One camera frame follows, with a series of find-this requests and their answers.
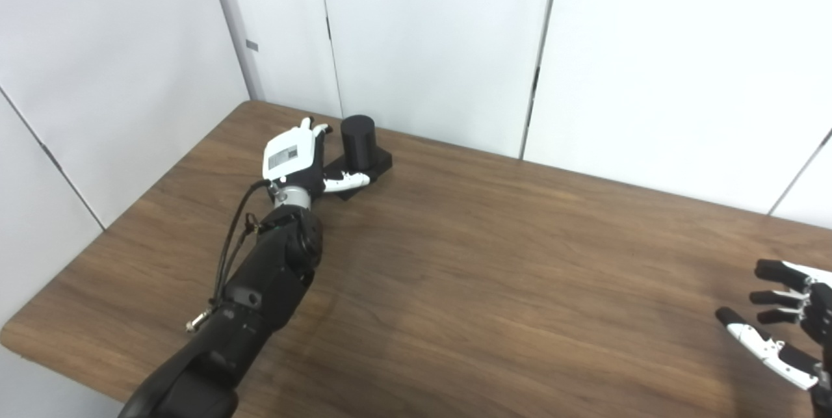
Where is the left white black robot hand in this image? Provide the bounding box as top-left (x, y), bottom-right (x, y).
top-left (262, 117), bottom-right (371, 196)

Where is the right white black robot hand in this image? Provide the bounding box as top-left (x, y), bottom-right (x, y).
top-left (715, 259), bottom-right (832, 418)

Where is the black cylinder peg with base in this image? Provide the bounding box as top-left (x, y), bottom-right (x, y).
top-left (322, 114), bottom-right (394, 202)

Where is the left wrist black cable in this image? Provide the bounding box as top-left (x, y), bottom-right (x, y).
top-left (185, 179), bottom-right (274, 334)

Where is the grey wall post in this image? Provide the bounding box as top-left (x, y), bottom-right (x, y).
top-left (205, 0), bottom-right (266, 101)

